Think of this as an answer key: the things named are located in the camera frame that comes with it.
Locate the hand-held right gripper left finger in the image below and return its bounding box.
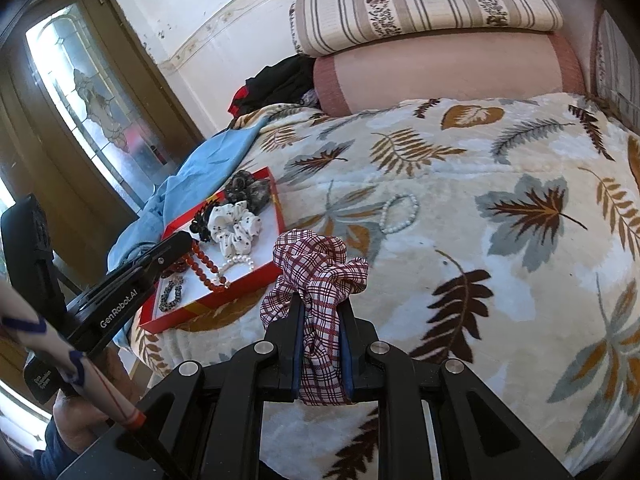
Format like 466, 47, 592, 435
55, 292, 307, 480

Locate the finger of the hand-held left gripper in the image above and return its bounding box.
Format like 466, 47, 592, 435
102, 232, 194, 302

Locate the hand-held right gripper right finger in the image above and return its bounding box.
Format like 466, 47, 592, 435
337, 300, 576, 480

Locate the green bead bracelet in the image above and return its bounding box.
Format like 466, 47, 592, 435
159, 276, 185, 313

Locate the red bead necklace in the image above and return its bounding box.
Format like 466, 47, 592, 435
172, 242, 231, 294

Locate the black hair clip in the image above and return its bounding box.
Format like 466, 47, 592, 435
189, 207, 216, 241

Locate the white pearl bracelet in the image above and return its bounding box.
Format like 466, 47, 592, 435
379, 194, 419, 235
216, 255, 255, 284

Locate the white dotted scrunchie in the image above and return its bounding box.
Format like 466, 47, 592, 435
207, 201, 264, 256

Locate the red white plaid scrunchie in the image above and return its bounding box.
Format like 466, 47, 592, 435
259, 229, 371, 407

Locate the red-rimmed white tray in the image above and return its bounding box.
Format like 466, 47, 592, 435
139, 166, 287, 335

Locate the dark patterned scrunchie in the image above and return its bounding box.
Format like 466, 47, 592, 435
223, 170, 274, 216

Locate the white striped stick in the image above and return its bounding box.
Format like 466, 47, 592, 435
0, 280, 191, 480

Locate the blue cloth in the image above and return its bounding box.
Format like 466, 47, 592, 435
107, 122, 266, 281

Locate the leaf print blanket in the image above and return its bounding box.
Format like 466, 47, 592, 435
127, 91, 640, 480

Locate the red cloth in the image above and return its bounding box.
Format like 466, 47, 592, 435
229, 87, 251, 116

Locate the brown door with glass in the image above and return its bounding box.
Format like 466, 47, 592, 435
0, 0, 206, 311

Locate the black clothing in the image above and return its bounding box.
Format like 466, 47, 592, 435
235, 55, 319, 111

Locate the pink bolster cushion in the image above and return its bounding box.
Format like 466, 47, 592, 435
312, 30, 586, 118

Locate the striped floral cushion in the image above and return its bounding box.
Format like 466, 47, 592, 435
289, 0, 565, 58

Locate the striped sofa armrest cushion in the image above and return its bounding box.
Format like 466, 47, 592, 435
590, 7, 640, 136

